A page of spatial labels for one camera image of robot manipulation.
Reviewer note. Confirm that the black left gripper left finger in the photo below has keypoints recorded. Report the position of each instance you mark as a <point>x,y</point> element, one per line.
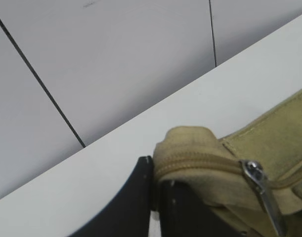
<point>128,213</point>

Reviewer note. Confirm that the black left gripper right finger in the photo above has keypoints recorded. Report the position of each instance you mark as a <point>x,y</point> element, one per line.
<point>183,214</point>

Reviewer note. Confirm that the yellow canvas tote bag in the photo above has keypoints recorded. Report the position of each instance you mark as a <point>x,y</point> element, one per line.
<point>211,167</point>

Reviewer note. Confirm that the silver metal zipper pull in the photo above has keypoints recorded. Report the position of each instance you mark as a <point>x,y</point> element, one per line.
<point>258,181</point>

